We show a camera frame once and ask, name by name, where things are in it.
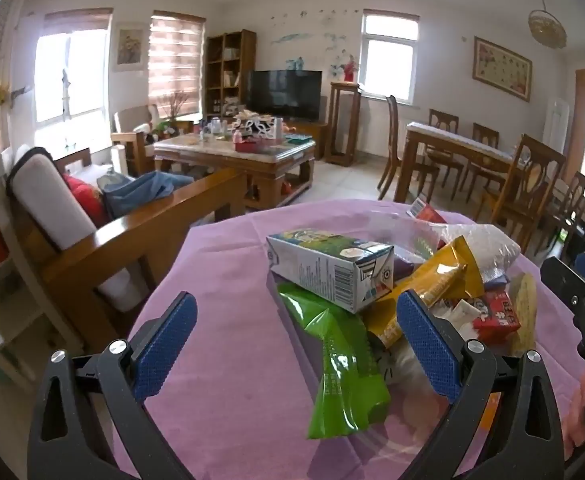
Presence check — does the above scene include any white plastic piece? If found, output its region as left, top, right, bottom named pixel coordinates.
left=435, top=299, right=483, bottom=333

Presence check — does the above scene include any wooden dining table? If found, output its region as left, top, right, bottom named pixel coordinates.
left=394, top=121, right=523, bottom=211

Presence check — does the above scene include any tall wooden stand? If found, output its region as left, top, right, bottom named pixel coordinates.
left=325, top=81, right=363, bottom=166

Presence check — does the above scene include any white eyelash print card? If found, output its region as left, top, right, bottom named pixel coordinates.
left=370, top=345, right=398, bottom=386

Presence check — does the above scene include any yellow snack wrapper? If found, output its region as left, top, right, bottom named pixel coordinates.
left=365, top=235, right=486, bottom=351

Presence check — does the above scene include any red pillow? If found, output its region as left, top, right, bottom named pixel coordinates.
left=62, top=174, right=110, bottom=228

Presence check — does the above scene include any white openwork basket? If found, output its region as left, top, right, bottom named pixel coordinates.
left=242, top=112, right=286, bottom=141

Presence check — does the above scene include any white framed window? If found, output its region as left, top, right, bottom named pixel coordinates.
left=361, top=9, right=419, bottom=106

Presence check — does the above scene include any wooden coffee table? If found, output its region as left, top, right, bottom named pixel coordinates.
left=153, top=132, right=317, bottom=211

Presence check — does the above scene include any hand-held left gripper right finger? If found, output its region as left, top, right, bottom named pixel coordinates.
left=397, top=290, right=566, bottom=480

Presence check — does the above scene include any red and white carton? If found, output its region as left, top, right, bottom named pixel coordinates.
left=407, top=199, right=446, bottom=224

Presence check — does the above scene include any green snack wrapper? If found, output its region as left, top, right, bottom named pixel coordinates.
left=277, top=282, right=391, bottom=441

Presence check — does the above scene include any large bright window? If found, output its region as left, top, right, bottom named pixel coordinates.
left=35, top=7, right=114, bottom=146

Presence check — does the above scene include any large framed picture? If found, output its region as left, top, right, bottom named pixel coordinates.
left=473, top=36, right=533, bottom=103

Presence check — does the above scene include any wooden dining chair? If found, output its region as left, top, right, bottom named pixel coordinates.
left=477, top=133, right=566, bottom=246
left=465, top=122, right=500, bottom=161
left=427, top=108, right=466, bottom=191
left=377, top=95, right=441, bottom=201
left=537, top=171, right=585, bottom=261

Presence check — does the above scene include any milk carton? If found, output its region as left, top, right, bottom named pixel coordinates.
left=266, top=230, right=395, bottom=315

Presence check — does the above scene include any wooden bookshelf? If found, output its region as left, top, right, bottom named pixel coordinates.
left=205, top=29, right=257, bottom=118

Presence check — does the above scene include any purple tablecloth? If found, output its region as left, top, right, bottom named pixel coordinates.
left=122, top=199, right=585, bottom=480

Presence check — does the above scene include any grey sofa cushion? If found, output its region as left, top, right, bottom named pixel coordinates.
left=11, top=146, right=146, bottom=311

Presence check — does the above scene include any clear plastic bag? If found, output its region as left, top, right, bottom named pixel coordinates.
left=367, top=207, right=521, bottom=281

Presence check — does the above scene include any person's right hand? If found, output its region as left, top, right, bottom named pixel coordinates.
left=563, top=367, right=585, bottom=463

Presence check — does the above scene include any corn print packet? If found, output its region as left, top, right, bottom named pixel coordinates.
left=507, top=272, right=538, bottom=356

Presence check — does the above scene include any small red box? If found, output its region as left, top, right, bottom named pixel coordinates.
left=473, top=287, right=522, bottom=345

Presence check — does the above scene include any round gold ceiling lamp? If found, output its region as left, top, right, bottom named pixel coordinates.
left=527, top=0, right=568, bottom=51

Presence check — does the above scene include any blue cloth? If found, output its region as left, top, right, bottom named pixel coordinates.
left=97, top=171, right=196, bottom=218

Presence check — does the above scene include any wooden armchair with cushion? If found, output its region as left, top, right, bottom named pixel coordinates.
left=111, top=104, right=160, bottom=176

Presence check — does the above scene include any white standing air conditioner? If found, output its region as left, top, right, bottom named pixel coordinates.
left=543, top=97, right=571, bottom=153

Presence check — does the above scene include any small framed flower picture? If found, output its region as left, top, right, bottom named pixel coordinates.
left=116, top=27, right=146, bottom=68

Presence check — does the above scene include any striped window blind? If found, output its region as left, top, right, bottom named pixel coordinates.
left=148, top=10, right=206, bottom=117

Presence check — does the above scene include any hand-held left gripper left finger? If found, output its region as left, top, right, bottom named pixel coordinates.
left=27, top=290, right=198, bottom=480

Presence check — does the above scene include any wooden television stand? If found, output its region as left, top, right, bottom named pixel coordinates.
left=282, top=120, right=329, bottom=161

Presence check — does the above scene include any wooden sofa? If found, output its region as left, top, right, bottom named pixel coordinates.
left=2, top=147, right=248, bottom=356

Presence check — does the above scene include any black television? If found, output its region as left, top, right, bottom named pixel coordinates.
left=246, top=70, right=323, bottom=122

